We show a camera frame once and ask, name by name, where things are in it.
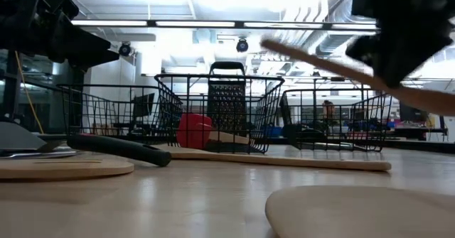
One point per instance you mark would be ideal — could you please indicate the steel cutlery piece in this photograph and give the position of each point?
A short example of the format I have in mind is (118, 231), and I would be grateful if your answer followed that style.
(35, 155)

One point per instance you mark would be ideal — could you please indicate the black vertical post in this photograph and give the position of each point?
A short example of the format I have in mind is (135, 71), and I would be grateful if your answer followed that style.
(10, 89)

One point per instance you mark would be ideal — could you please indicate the black computer monitor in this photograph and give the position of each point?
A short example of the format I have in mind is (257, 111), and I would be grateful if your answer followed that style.
(144, 104)
(412, 115)

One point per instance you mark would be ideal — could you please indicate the person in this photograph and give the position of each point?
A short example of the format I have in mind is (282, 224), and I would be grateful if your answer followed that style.
(327, 107)

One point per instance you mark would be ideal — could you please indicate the black box grater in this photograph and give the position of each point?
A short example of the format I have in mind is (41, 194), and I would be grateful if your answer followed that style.
(226, 103)

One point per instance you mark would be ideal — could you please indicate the overhead light bar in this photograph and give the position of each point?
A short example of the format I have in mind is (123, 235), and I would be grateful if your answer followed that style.
(151, 23)

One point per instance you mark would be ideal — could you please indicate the wooden slotted spoon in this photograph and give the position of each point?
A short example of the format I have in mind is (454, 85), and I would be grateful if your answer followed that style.
(64, 168)

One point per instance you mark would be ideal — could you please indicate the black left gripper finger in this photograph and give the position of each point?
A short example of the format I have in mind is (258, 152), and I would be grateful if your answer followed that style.
(85, 42)
(99, 58)

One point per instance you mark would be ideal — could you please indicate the dark office desk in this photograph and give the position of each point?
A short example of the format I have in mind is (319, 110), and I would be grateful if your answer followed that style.
(419, 131)

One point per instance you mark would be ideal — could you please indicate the wooden spork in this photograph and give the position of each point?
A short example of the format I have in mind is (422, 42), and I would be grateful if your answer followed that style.
(337, 164)

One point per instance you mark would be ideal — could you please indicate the blue storage bin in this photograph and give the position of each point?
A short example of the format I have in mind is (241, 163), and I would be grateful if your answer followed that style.
(273, 131)

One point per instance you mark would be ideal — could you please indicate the wooden turner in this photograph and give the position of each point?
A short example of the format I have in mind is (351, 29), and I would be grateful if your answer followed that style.
(355, 213)

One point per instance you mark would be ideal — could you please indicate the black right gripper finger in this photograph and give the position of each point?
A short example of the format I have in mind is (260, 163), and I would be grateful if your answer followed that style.
(401, 58)
(368, 49)

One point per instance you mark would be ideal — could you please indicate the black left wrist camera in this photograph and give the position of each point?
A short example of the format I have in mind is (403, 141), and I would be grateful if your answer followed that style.
(60, 3)

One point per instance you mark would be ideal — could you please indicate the black table frame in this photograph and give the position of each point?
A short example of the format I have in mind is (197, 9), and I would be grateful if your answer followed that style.
(426, 145)

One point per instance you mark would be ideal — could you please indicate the black ceiling camera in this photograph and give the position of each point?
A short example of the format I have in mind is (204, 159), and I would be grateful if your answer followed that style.
(124, 49)
(242, 45)

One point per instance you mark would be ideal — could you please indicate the black spatula with red button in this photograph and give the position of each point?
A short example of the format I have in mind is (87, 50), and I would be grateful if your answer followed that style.
(117, 147)

